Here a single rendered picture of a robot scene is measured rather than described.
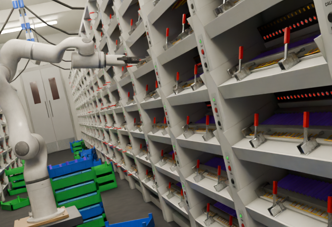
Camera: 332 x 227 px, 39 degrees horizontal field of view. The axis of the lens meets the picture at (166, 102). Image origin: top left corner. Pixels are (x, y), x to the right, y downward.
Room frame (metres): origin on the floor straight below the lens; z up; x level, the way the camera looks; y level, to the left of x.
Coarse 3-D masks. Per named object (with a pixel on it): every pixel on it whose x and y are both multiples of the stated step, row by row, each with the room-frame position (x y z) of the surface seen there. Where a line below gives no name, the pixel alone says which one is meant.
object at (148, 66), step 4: (148, 52) 2.21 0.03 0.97; (144, 56) 2.82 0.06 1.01; (152, 60) 2.22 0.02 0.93; (132, 64) 2.80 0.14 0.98; (136, 64) 2.81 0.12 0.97; (148, 64) 2.33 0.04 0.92; (152, 64) 2.26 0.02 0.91; (132, 68) 2.80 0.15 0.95; (136, 68) 2.81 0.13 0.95; (140, 68) 2.54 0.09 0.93; (144, 68) 2.46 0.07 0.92; (148, 68) 2.38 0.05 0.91; (152, 68) 2.30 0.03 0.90; (132, 72) 2.80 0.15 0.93; (136, 72) 2.69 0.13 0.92; (140, 72) 2.60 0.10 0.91; (144, 72) 2.51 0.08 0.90; (136, 76) 2.76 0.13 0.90
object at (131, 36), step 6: (138, 12) 2.21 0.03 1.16; (138, 24) 2.38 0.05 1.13; (132, 30) 2.64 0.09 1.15; (138, 30) 2.39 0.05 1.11; (144, 30) 2.29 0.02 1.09; (126, 36) 2.80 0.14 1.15; (132, 36) 2.57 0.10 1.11; (138, 36) 2.45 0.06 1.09; (144, 36) 2.77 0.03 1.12; (126, 42) 2.78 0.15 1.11; (132, 42) 2.65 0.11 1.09
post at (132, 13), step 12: (132, 12) 2.82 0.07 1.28; (132, 24) 2.82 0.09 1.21; (132, 48) 2.81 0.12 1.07; (144, 48) 2.83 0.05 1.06; (132, 84) 2.89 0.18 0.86; (144, 84) 2.81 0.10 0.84; (156, 108) 2.82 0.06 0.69; (144, 120) 2.80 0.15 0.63; (144, 132) 2.87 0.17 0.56; (156, 144) 2.81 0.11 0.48; (168, 144) 2.83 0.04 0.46; (168, 180) 2.82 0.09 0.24; (168, 204) 2.81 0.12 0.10; (168, 216) 2.80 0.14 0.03
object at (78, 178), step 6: (84, 174) 3.06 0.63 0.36; (90, 174) 3.07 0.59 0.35; (60, 180) 3.00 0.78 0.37; (66, 180) 3.02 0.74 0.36; (72, 180) 3.03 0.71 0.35; (78, 180) 3.04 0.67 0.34; (84, 180) 3.06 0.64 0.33; (54, 186) 2.99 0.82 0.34; (60, 186) 3.00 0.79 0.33; (66, 186) 3.01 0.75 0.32
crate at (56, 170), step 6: (84, 156) 3.25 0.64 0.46; (90, 156) 3.08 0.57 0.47; (72, 162) 3.23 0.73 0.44; (78, 162) 3.05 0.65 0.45; (84, 162) 3.07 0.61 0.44; (90, 162) 3.08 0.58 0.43; (48, 168) 2.99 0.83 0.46; (54, 168) 3.00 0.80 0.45; (60, 168) 3.01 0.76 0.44; (66, 168) 3.02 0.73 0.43; (72, 168) 3.04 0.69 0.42; (78, 168) 3.05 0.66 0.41; (84, 168) 3.06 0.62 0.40; (54, 174) 3.00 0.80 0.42; (60, 174) 3.01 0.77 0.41
